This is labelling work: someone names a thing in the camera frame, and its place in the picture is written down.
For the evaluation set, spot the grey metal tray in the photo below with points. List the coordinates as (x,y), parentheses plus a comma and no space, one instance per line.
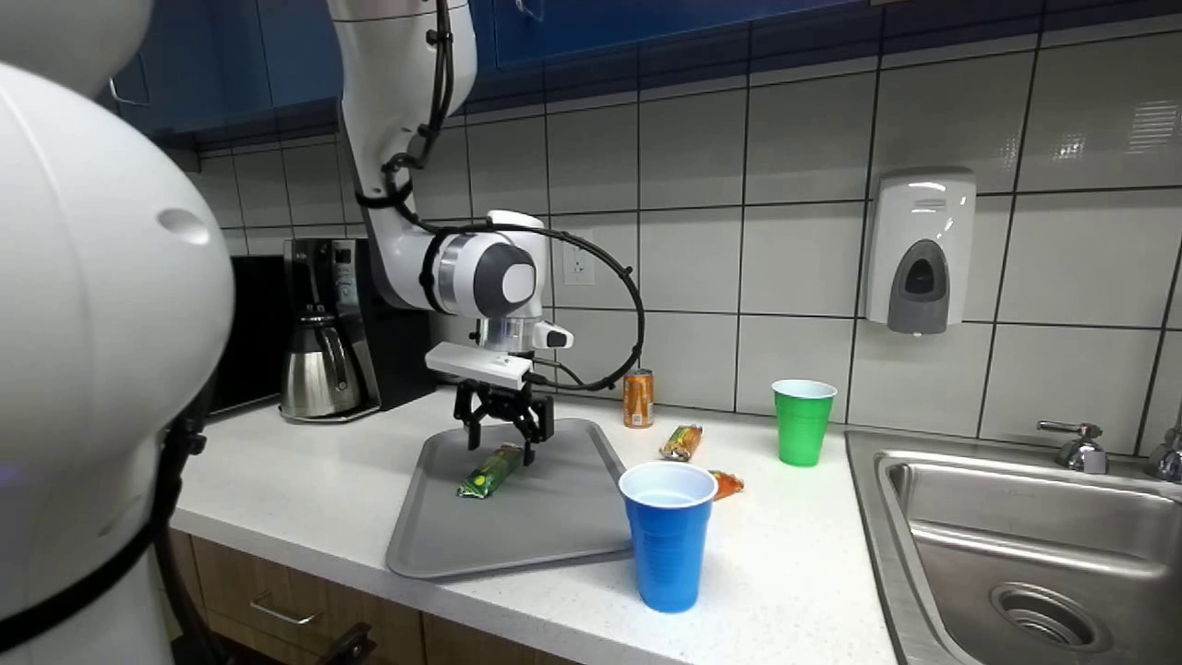
(431,529)

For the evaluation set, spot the blue plastic cup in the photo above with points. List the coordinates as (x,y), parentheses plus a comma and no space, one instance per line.
(666,556)

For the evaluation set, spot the green granola bar packet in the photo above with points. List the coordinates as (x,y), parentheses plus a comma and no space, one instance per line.
(493,473)

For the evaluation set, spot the white wall outlet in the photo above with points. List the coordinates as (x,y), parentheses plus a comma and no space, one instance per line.
(577,273)

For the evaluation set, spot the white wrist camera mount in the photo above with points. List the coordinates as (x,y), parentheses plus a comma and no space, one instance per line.
(474,366)

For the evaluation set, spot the green plastic cup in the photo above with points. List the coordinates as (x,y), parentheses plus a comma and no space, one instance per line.
(801,430)

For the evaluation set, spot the blue wall cabinets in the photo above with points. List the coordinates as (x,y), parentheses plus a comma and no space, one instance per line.
(243,62)

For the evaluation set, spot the wooden base cabinet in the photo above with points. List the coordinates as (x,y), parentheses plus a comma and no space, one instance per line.
(280,594)

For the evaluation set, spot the stainless steel sink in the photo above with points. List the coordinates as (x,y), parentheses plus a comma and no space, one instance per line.
(1046,520)

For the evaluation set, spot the chrome faucet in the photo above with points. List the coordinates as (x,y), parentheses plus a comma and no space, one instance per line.
(1167,456)

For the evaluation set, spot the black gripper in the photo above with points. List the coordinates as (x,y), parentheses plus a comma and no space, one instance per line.
(503,399)

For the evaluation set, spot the white round robot body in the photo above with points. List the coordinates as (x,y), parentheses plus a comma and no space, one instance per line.
(177,556)

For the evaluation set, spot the white wall soap dispenser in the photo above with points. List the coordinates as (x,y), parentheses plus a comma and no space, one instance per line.
(916,233)

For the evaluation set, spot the steel coffee carafe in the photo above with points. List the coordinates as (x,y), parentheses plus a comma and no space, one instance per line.
(319,370)

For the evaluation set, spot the black coffee maker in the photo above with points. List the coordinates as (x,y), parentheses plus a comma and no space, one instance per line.
(394,356)

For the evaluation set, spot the black countertop appliance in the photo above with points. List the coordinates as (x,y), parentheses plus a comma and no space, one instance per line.
(264,334)

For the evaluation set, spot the orange drink can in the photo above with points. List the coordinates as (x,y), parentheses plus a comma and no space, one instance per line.
(637,399)

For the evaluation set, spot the short orange granola packet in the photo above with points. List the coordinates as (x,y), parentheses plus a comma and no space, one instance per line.
(683,446)

